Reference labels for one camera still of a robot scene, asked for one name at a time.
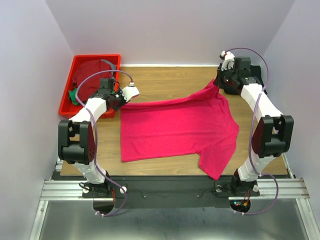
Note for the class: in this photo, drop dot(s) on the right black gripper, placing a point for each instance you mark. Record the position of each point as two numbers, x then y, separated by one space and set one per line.
218 81

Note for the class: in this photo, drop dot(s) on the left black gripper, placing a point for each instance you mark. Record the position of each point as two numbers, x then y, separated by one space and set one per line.
123 101

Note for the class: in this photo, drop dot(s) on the pink t shirt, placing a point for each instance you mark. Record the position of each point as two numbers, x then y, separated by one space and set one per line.
201 124

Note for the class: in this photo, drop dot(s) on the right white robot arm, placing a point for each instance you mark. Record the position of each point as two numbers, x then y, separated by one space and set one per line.
270 131

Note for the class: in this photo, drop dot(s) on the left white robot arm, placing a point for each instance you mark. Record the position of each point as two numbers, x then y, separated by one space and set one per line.
78 136

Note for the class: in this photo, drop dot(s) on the folded black t shirt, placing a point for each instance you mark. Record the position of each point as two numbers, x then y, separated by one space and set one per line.
250 76

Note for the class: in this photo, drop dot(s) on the dark red t shirt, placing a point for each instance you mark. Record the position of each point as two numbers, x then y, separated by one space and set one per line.
85 70

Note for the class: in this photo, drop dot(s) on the grey t shirt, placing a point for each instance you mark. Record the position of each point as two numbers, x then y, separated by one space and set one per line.
107 65

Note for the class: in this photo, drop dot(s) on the green t shirt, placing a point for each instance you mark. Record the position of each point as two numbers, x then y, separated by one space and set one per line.
73 99

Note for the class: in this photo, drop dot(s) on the red plastic bin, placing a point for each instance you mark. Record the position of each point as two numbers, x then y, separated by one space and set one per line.
67 109

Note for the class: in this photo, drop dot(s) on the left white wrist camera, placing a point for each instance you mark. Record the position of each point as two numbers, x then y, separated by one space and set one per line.
129 92

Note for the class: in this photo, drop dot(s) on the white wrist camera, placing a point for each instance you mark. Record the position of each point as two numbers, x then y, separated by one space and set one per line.
129 92
228 60

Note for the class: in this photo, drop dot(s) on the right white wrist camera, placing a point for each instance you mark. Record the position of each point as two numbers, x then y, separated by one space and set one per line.
228 60

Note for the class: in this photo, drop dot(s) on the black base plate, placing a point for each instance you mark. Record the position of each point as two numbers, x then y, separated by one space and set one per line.
153 192

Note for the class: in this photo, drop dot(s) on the aluminium frame rail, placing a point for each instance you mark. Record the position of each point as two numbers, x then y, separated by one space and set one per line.
282 211

